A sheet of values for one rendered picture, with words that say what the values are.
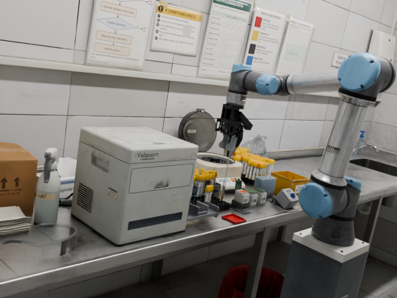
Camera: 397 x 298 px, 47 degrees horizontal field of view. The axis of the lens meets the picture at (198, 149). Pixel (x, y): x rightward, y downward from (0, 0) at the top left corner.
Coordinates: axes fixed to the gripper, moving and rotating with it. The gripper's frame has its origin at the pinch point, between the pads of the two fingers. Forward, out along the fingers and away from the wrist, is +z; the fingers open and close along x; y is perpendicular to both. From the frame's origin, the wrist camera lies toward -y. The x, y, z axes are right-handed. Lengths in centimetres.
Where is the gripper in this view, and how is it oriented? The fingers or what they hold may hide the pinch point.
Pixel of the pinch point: (229, 154)
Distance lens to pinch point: 180.8
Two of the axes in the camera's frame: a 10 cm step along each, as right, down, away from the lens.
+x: 7.1, 2.6, -6.6
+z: -1.6, 9.6, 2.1
